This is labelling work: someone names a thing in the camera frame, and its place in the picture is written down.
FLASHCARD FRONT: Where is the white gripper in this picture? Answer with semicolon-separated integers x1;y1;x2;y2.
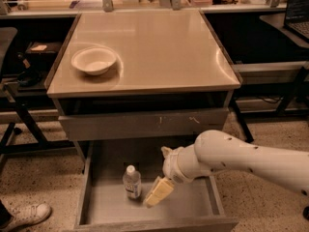
143;146;192;208

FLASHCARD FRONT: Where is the clear plastic bottle white cap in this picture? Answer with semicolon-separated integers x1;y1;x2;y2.
123;165;142;199

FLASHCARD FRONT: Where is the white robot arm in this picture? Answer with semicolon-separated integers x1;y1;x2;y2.
144;130;309;208

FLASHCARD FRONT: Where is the open middle drawer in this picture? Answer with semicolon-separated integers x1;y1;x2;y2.
74;139;238;232

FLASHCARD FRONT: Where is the closed top drawer front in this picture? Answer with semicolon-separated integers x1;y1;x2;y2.
59;108;229;141

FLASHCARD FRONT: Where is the grey drawer cabinet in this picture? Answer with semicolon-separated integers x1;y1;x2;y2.
45;10;240;158

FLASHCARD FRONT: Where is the white paper bowl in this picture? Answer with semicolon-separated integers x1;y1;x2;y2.
70;46;117;75

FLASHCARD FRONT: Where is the grey rolling table right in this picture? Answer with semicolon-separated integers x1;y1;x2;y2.
228;14;309;142

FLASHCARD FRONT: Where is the black rolling stand left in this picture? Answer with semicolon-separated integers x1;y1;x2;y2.
0;27;74;158

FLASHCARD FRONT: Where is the white sneaker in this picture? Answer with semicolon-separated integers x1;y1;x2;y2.
0;203;52;232

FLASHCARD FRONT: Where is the black laptop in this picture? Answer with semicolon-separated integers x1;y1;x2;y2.
284;0;309;42

